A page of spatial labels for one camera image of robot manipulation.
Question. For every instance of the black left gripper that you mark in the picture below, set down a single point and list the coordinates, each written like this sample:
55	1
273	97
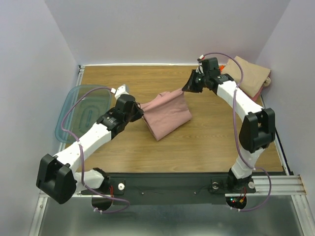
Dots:
139	112

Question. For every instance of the clear teal plastic bin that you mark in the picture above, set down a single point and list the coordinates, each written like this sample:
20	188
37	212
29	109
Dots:
80	112

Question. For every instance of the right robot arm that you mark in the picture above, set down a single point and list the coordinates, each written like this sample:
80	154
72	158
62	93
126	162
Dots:
258	124

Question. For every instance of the folded pink t-shirt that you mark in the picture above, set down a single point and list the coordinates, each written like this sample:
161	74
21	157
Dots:
257	95

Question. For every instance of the pink printed t-shirt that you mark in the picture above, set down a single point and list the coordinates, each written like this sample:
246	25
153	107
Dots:
165	113

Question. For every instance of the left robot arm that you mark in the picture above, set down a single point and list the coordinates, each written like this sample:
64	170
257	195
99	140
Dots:
56	175

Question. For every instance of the aluminium frame rail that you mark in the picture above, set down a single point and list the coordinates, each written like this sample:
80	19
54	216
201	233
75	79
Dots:
281	185

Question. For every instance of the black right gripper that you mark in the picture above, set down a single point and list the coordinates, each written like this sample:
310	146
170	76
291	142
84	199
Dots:
191	81

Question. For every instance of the folded beige t-shirt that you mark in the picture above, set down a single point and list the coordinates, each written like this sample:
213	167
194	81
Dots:
254	75

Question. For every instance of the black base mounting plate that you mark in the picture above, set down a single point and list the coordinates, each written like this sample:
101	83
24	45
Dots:
176	188

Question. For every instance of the cream cloth piece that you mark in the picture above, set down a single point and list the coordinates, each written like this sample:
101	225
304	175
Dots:
266	82

